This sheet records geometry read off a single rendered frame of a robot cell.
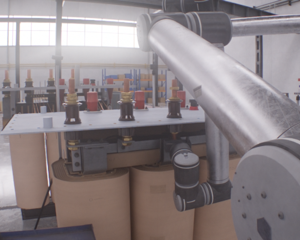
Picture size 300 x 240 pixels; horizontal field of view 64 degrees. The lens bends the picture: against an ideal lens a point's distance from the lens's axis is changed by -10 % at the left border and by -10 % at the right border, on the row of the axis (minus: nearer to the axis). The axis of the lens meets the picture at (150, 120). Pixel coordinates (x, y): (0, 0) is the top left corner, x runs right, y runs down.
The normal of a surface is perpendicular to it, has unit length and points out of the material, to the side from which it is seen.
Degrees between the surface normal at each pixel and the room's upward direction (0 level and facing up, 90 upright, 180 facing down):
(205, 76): 64
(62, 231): 90
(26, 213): 90
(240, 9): 90
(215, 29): 101
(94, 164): 90
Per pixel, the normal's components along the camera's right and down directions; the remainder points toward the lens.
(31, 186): 0.46, 0.11
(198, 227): -0.72, 0.09
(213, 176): -0.58, 0.24
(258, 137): -0.86, -0.28
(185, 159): -0.07, -0.94
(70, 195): -0.11, 0.13
